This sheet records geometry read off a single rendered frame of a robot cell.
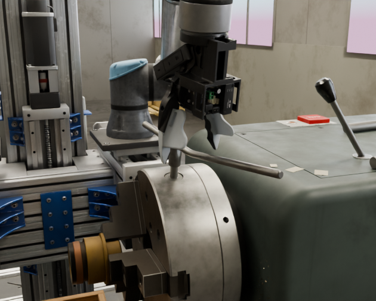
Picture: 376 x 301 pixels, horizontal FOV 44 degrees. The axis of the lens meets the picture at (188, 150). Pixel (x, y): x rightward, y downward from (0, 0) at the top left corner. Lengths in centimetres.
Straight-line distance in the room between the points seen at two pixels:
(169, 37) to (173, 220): 64
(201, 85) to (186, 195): 22
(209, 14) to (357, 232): 42
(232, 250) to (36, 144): 86
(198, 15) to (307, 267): 42
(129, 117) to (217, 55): 78
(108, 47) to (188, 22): 903
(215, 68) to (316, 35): 434
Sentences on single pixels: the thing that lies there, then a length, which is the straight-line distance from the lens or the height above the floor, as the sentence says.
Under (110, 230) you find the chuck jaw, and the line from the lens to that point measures 88.
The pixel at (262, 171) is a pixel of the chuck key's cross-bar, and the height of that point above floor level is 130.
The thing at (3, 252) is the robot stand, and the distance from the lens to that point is 147.
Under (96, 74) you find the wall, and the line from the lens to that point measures 966.
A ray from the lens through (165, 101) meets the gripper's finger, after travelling 70.
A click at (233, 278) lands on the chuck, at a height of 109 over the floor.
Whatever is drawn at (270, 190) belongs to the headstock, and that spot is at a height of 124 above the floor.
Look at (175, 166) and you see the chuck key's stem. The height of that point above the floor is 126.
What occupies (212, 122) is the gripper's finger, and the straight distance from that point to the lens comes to 77.
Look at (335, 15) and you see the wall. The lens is 477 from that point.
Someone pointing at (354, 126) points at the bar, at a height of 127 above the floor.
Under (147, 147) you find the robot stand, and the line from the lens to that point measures 141.
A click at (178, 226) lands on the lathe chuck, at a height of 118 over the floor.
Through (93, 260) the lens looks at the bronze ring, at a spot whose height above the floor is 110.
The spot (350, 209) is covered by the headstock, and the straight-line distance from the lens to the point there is 78.
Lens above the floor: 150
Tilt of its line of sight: 15 degrees down
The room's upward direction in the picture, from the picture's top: straight up
